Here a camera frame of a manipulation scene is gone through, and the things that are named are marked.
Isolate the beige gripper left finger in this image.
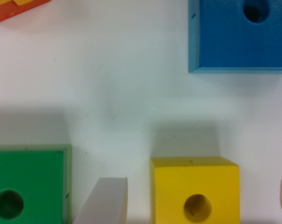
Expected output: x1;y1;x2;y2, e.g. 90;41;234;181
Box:
73;177;128;224

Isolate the blue wooden block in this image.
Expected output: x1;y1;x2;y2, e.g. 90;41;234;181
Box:
188;0;282;74

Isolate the orange and yellow block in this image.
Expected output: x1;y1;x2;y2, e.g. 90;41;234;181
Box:
0;0;51;22

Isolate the green wooden block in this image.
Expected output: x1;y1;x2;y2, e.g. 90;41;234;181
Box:
0;145;72;224

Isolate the yellow wooden block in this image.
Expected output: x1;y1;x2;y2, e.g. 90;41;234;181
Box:
149;157;240;224

